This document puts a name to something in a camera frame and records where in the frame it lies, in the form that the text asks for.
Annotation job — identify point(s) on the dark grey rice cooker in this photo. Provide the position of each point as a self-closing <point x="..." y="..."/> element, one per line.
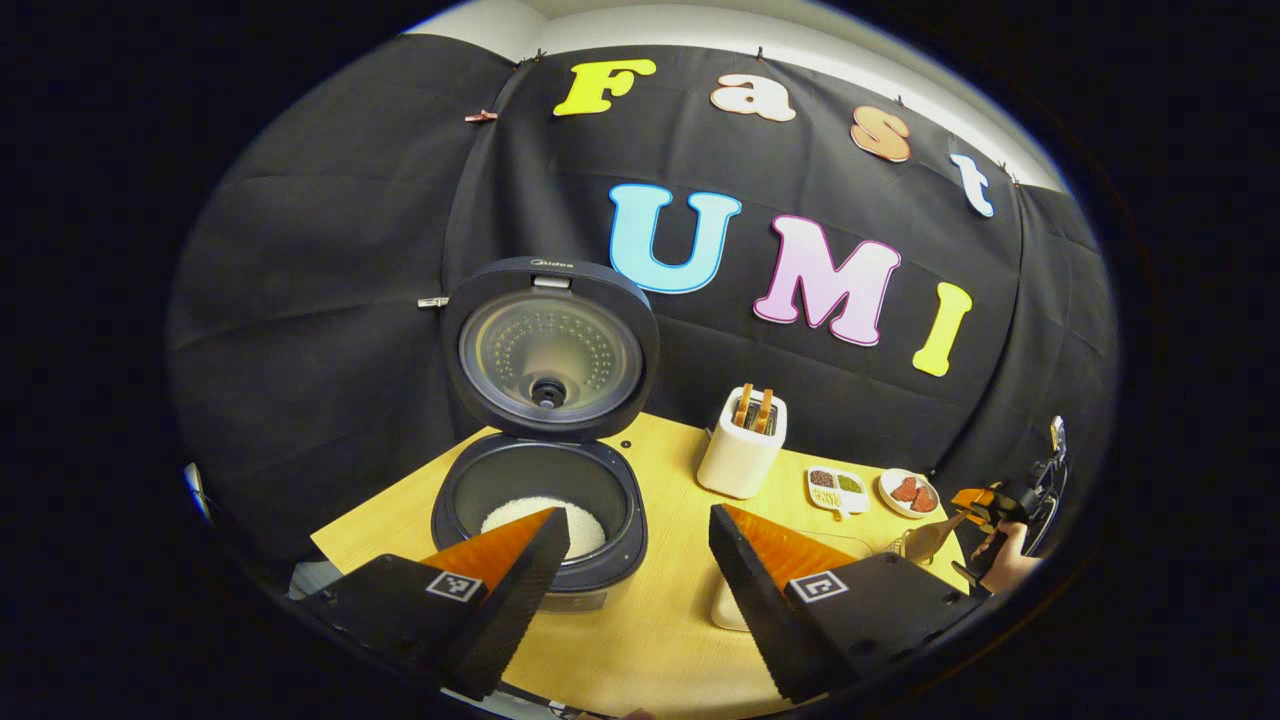
<point x="550" y="350"/>

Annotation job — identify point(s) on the white divided grain dish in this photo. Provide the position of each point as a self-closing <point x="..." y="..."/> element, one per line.
<point x="835" y="497"/>

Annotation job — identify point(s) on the white rice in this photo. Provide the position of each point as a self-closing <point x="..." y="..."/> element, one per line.
<point x="580" y="520"/>

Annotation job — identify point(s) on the silver cloth clip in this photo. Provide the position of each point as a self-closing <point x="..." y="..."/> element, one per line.
<point x="432" y="302"/>

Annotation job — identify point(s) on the cream rice box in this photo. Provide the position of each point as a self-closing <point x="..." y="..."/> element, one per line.
<point x="728" y="615"/>

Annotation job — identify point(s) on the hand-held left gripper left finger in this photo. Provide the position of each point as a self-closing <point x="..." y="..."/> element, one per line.
<point x="515" y="600"/>

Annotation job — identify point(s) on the wooden spoon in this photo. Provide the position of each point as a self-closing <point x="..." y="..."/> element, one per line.
<point x="930" y="538"/>

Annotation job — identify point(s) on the white toaster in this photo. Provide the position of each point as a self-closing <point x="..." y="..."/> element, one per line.
<point x="735" y="465"/>

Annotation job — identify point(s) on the round white plate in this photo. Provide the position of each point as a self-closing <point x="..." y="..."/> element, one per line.
<point x="895" y="503"/>

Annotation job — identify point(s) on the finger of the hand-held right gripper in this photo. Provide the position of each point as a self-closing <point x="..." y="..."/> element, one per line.
<point x="972" y="497"/>
<point x="980" y="520"/>

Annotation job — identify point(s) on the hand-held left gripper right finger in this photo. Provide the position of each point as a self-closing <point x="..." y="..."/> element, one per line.
<point x="755" y="600"/>

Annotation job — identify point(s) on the toasted bread slice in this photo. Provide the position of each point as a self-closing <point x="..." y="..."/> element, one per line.
<point x="763" y="410"/>
<point x="743" y="405"/>

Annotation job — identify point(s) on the red meat slice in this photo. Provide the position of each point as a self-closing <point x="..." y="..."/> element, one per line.
<point x="924" y="499"/>
<point x="903" y="489"/>

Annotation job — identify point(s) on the pink cloth clip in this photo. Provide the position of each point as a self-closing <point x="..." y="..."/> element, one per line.
<point x="480" y="116"/>

